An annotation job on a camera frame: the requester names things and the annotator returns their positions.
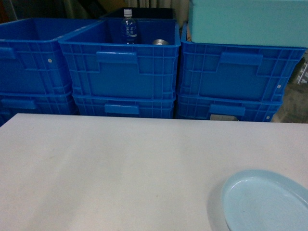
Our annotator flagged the silver metal can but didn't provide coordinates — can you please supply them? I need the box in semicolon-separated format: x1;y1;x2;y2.
152;39;169;45

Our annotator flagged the blue crate bottom left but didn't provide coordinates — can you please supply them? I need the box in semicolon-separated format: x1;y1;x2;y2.
0;92;79;125

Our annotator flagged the blue crate bottom middle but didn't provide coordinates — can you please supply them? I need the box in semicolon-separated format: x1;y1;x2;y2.
73;93;176;119

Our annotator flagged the light blue oval tray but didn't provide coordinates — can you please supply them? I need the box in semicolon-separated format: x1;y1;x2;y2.
221;169;308;231

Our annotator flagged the blue crate top left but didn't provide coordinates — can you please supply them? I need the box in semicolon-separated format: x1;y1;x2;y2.
0;18;96;95

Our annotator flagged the blue crate bottom right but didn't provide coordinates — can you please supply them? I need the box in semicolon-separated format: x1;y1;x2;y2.
177;94;283;122

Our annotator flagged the blue crate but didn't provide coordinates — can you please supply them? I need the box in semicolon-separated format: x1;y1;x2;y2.
177;94;283;122
178;24;305;102
59;18;180;100
0;92;79;125
73;93;176;119
0;18;96;95

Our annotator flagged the clear plastic water bottle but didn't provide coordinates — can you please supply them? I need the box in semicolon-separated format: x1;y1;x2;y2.
121;9;138;44

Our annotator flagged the teal foam box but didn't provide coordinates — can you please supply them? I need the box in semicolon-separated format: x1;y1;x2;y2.
188;0;308;48

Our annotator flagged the blue crate top right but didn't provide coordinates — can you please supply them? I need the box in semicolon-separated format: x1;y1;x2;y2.
178;24;305;102

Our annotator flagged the blue crate top middle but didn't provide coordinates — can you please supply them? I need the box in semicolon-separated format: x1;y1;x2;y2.
59;18;180;100

